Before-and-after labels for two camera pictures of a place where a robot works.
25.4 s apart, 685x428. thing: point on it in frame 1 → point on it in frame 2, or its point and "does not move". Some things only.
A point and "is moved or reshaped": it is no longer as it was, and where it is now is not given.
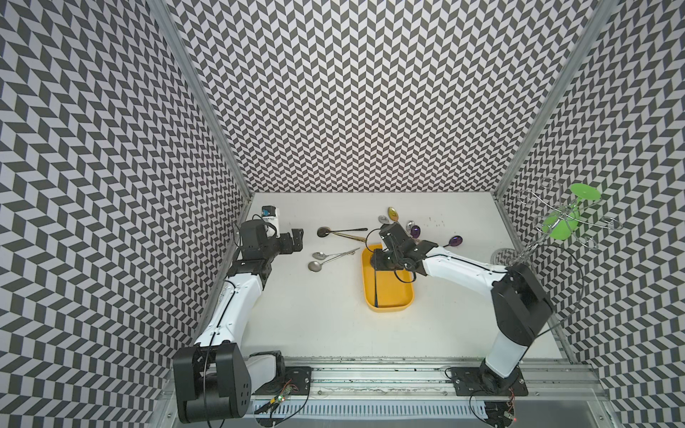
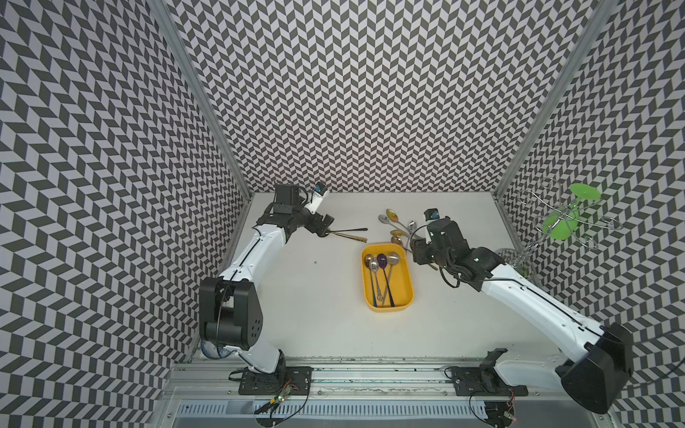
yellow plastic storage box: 395,287 does not move
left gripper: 288,248 → 316,218
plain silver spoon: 316,267 is moved or reshaped
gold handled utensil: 350,236 does not move
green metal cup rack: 563,210 does not move
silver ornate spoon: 320,255 → 374,267
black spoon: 325,231 does not move
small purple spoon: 416,231 → 383,261
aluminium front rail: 419,385 does not move
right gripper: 377,261 → 418,249
